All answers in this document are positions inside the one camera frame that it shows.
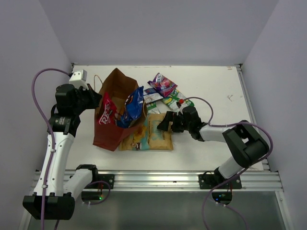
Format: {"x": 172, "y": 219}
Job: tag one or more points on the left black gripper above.
{"x": 94, "y": 97}

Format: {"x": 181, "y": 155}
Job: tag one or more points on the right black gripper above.
{"x": 170, "y": 117}

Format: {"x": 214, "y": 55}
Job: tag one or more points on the tan popcorn chips bag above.
{"x": 148, "y": 137}

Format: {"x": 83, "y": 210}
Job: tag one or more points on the small green snack packet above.
{"x": 152, "y": 108}

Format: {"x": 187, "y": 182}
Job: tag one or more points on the pink Real chips bag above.
{"x": 109, "y": 111}

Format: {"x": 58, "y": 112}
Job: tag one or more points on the blue Doritos chips bag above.
{"x": 131, "y": 109}

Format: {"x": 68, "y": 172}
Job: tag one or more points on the red paper bag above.
{"x": 118, "y": 87}

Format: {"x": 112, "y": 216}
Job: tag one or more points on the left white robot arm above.
{"x": 54, "y": 199}

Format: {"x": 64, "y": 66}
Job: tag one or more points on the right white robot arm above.
{"x": 246, "y": 145}

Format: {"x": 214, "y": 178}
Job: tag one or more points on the green snack bag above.
{"x": 173, "y": 98}

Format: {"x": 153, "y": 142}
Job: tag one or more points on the small dark blue snack bag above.
{"x": 151, "y": 95}

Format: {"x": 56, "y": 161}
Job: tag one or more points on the purple candy bag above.
{"x": 163, "y": 85}

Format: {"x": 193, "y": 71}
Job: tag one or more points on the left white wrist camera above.
{"x": 78, "y": 79}

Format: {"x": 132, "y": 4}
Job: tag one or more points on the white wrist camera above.
{"x": 78, "y": 79}
{"x": 181, "y": 104}

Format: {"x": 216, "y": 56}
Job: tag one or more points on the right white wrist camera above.
{"x": 181, "y": 104}

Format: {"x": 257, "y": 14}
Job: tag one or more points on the aluminium mounting rail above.
{"x": 189, "y": 181}

